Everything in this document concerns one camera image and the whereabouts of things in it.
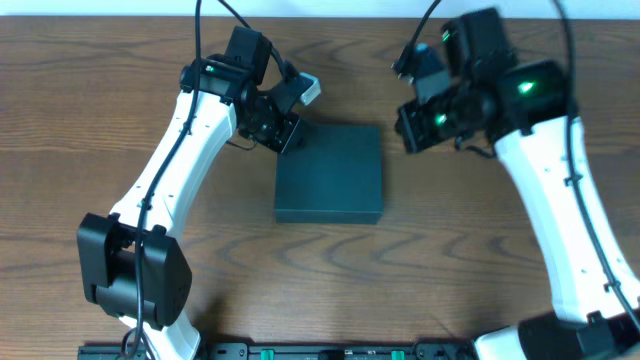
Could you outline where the black rectangular box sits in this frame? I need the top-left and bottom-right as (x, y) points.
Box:
(274, 125), (384, 224)

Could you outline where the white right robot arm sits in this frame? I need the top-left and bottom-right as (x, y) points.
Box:
(394, 53), (639, 359)

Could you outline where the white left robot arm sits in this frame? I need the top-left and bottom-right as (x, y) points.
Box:
(77, 54), (321, 359)

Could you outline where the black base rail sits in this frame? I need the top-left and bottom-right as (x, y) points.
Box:
(77, 342), (476, 360)

